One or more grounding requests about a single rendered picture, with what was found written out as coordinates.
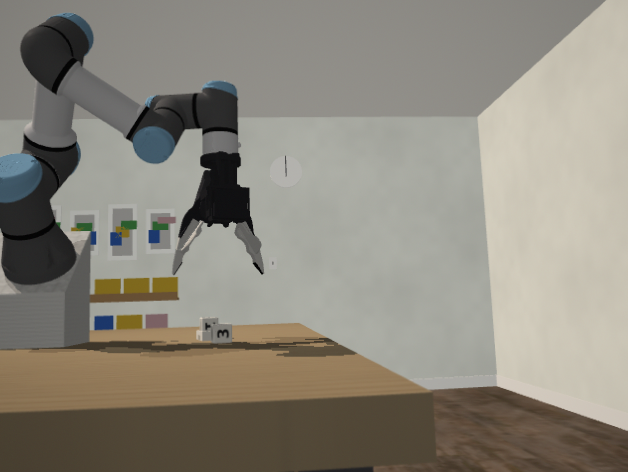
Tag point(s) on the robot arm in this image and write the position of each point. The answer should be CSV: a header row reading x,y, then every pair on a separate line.
x,y
33,243

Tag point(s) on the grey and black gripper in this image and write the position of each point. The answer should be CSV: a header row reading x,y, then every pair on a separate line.
x,y
227,204

